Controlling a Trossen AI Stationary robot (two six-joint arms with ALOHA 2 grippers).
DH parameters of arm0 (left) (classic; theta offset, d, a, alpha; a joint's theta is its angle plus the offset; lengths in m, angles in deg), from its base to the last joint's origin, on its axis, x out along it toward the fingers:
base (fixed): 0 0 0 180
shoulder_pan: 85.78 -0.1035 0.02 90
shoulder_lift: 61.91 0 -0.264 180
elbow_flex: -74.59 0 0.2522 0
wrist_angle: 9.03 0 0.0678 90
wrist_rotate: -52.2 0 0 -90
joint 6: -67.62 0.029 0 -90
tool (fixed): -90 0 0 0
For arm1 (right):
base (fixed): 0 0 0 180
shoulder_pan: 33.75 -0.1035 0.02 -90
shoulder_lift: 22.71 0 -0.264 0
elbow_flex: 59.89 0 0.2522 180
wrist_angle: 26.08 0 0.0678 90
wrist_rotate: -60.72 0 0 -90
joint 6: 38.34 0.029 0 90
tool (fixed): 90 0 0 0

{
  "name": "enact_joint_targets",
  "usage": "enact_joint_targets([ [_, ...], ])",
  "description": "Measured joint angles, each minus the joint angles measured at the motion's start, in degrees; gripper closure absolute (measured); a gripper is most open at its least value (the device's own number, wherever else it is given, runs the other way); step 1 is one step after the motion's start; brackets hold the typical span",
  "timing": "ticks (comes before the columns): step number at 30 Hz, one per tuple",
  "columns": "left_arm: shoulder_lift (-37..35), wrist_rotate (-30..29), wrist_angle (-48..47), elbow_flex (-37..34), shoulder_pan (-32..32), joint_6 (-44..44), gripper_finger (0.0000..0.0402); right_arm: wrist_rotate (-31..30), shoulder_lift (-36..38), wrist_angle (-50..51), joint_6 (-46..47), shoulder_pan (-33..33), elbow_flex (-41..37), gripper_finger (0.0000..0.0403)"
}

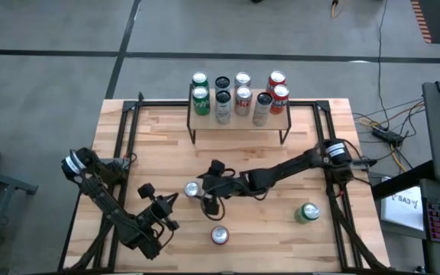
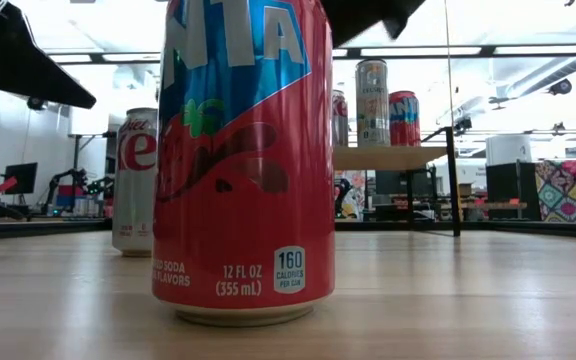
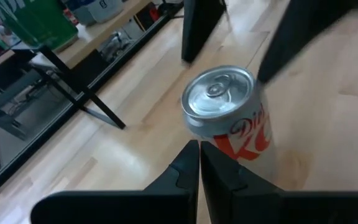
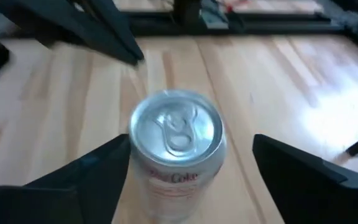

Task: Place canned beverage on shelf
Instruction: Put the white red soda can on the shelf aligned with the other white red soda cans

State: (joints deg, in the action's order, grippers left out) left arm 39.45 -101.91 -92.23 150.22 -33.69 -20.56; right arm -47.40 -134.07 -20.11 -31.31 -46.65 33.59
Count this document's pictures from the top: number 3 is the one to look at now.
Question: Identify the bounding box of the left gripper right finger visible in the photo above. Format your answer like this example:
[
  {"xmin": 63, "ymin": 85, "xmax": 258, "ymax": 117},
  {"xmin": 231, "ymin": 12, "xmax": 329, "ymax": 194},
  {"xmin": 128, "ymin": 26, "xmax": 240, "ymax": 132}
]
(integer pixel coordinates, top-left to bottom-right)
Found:
[{"xmin": 200, "ymin": 141, "xmax": 358, "ymax": 224}]

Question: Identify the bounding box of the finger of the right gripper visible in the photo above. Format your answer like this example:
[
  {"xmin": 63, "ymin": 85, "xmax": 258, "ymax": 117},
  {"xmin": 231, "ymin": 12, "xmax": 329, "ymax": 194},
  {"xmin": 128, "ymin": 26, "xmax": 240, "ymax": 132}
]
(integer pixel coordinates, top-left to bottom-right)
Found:
[
  {"xmin": 181, "ymin": 0, "xmax": 228, "ymax": 63},
  {"xmin": 256, "ymin": 0, "xmax": 358, "ymax": 84}
]

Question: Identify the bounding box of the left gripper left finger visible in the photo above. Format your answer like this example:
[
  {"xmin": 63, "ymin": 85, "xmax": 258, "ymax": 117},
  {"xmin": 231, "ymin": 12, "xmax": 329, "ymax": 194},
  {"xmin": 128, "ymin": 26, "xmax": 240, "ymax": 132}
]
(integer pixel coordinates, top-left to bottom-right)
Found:
[{"xmin": 29, "ymin": 139, "xmax": 200, "ymax": 224}]

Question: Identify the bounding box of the silver Diet Coke can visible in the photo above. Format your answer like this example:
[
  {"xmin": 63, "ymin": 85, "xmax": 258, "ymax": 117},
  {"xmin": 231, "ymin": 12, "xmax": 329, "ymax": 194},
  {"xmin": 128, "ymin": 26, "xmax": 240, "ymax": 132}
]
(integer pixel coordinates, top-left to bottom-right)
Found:
[{"xmin": 180, "ymin": 64, "xmax": 278, "ymax": 184}]

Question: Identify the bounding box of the white Celsius Arctic Vibe can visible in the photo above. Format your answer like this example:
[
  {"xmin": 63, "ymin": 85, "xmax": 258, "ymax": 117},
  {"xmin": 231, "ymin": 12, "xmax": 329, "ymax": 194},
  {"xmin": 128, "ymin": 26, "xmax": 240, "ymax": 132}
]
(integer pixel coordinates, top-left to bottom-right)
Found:
[{"xmin": 63, "ymin": 0, "xmax": 126, "ymax": 26}]

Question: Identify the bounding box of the black aluminium table frame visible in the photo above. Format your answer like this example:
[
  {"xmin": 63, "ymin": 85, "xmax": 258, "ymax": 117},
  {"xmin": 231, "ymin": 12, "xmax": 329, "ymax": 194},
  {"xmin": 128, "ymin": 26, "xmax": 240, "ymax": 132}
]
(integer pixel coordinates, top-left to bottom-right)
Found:
[{"xmin": 0, "ymin": 0, "xmax": 186, "ymax": 205}]

